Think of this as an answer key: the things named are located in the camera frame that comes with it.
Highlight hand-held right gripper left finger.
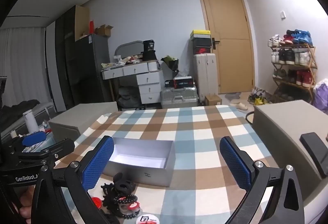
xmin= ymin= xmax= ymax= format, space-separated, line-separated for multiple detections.
xmin=31 ymin=135 xmax=118 ymax=224

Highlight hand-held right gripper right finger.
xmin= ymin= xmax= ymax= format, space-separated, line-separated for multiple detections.
xmin=219 ymin=136 xmax=305 ymax=224

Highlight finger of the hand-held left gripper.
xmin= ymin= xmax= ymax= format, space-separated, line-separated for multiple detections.
xmin=5 ymin=131 xmax=46 ymax=153
xmin=15 ymin=138 xmax=75 ymax=163

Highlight black hair claw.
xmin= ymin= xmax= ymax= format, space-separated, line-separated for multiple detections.
xmin=101 ymin=182 xmax=116 ymax=195

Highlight black hair tie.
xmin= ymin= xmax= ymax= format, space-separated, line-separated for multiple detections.
xmin=113 ymin=172 xmax=137 ymax=195

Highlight grey cardboard box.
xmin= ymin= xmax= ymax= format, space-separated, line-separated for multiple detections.
xmin=102 ymin=137 xmax=175 ymax=187

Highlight white round badge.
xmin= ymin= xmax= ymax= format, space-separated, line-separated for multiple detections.
xmin=134 ymin=214 xmax=159 ymax=224

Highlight person's left hand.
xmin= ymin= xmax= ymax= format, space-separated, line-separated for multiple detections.
xmin=14 ymin=184 xmax=35 ymax=218

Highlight white bottle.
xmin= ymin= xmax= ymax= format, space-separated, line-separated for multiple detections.
xmin=23 ymin=109 xmax=38 ymax=133

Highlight dark cloth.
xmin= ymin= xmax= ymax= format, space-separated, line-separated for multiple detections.
xmin=0 ymin=99 xmax=40 ymax=122

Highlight grey cabinet with brass lock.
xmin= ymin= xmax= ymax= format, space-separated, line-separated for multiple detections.
xmin=48 ymin=102 xmax=118 ymax=143

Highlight plaid blanket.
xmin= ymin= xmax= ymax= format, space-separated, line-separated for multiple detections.
xmin=55 ymin=105 xmax=282 ymax=224

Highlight beige slippers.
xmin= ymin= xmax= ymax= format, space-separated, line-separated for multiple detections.
xmin=229 ymin=102 xmax=248 ymax=110

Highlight small cardboard box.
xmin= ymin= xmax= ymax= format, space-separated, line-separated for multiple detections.
xmin=204 ymin=94 xmax=222 ymax=107

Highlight pile of shoes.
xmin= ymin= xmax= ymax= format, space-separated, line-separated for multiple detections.
xmin=247 ymin=87 xmax=272 ymax=106

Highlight white curtain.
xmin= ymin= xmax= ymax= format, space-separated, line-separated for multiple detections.
xmin=0 ymin=26 xmax=47 ymax=109

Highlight black phone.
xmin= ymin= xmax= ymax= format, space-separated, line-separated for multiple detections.
xmin=300 ymin=132 xmax=328 ymax=178

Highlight black fridge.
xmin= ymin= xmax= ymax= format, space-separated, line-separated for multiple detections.
xmin=74 ymin=33 xmax=113 ymax=105

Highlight silver suitcase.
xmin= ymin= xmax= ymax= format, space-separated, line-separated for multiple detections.
xmin=160 ymin=86 xmax=199 ymax=109

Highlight white desk with drawers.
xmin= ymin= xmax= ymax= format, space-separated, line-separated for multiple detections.
xmin=101 ymin=60 xmax=164 ymax=105

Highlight white suitcase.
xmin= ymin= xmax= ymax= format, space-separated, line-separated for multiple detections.
xmin=193 ymin=53 xmax=218 ymax=102

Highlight black and red box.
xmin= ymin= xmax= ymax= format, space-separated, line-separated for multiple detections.
xmin=165 ymin=78 xmax=194 ymax=89

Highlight dark wardrobe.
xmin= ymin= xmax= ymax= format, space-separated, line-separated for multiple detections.
xmin=55 ymin=5 xmax=90 ymax=112

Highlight desk clutter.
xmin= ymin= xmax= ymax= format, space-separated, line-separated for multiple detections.
xmin=101 ymin=54 xmax=142 ymax=69

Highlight purple bag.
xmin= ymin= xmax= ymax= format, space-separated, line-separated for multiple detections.
xmin=313 ymin=80 xmax=328 ymax=114

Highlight black shoe box red logo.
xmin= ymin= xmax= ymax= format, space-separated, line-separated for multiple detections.
xmin=192 ymin=46 xmax=213 ymax=55

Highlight dark wrapped bouquet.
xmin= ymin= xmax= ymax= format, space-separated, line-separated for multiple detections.
xmin=161 ymin=55 xmax=180 ymax=78

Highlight wooden shoe rack with shoes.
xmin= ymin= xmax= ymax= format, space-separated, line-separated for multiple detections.
xmin=268 ymin=29 xmax=317 ymax=102

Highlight open cardboard box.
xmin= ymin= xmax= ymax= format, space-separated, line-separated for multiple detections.
xmin=95 ymin=24 xmax=114 ymax=37

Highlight yellow shoe box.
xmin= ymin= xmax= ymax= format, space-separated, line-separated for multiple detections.
xmin=190 ymin=30 xmax=211 ymax=40

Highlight wooden door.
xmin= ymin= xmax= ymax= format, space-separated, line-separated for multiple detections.
xmin=197 ymin=0 xmax=255 ymax=94

